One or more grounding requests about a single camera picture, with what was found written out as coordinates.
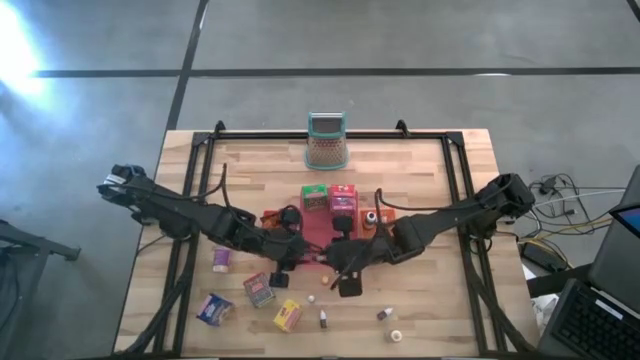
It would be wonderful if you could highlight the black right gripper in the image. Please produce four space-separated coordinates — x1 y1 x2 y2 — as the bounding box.
317 237 401 276

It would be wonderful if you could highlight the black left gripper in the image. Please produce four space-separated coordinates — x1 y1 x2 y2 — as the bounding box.
269 232 324 274

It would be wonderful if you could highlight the green mini cereal box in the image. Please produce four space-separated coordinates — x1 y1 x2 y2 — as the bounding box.
301 183 330 212

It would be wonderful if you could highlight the red mini cereal box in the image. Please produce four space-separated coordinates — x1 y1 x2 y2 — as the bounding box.
328 183 359 220

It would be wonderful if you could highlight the yellow corn pops cereal box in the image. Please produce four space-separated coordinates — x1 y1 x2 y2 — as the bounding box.
272 298 304 334

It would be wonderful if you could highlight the purple sprinkle jar black lid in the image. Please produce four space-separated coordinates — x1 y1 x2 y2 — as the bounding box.
212 247 233 274

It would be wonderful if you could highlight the pink translucent plastic bin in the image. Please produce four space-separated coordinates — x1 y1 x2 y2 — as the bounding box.
298 187 361 269

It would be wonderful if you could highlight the red plastic basket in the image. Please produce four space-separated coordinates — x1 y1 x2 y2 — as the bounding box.
259 208 301 236

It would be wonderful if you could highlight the dark cereal box red label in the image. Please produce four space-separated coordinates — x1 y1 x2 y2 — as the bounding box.
242 271 277 309

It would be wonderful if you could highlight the orange plastic basket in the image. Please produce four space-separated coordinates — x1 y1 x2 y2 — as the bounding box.
358 207 399 236

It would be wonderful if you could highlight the blue mini cereal box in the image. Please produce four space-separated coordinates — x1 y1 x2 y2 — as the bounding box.
195 292 234 328

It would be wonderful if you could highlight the teal box grater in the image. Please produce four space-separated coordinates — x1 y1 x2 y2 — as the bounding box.
303 110 350 171

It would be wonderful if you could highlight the black power adapter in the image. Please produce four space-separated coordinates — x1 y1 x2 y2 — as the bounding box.
519 240 569 274

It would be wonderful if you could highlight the white crumpled bag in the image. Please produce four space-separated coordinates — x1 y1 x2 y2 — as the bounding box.
529 294 559 336

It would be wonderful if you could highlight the grey laptop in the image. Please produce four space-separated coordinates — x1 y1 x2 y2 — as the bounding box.
537 167 640 360

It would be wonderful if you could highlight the grey metal stand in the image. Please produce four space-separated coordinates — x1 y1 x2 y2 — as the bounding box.
0 219 81 360

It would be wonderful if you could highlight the laptop with blue screen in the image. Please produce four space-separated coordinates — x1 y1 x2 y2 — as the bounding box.
610 202 640 240

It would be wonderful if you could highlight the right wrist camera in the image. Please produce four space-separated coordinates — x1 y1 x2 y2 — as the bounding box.
338 272 364 299

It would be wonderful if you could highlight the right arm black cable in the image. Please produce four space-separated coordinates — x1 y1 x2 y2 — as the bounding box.
374 187 506 212

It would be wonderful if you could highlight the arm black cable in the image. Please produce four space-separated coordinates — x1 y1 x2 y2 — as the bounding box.
374 187 506 212
217 162 304 236

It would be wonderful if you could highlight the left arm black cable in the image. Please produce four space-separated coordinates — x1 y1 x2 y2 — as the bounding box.
217 162 304 236

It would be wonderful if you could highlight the black aluminium frame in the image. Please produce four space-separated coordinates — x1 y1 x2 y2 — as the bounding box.
114 119 539 359

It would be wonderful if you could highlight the white floor cable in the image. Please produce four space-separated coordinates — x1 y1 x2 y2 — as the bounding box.
534 188 626 209

